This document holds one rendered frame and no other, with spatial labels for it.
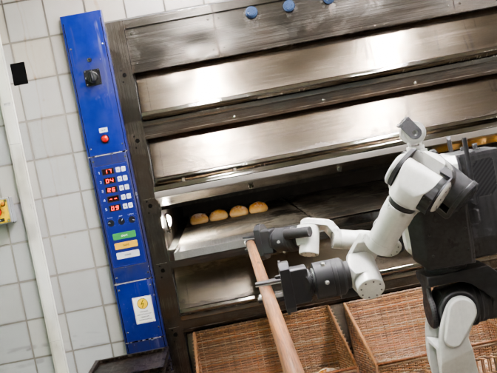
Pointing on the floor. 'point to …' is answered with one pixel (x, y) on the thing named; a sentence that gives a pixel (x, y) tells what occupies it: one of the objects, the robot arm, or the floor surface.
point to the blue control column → (111, 114)
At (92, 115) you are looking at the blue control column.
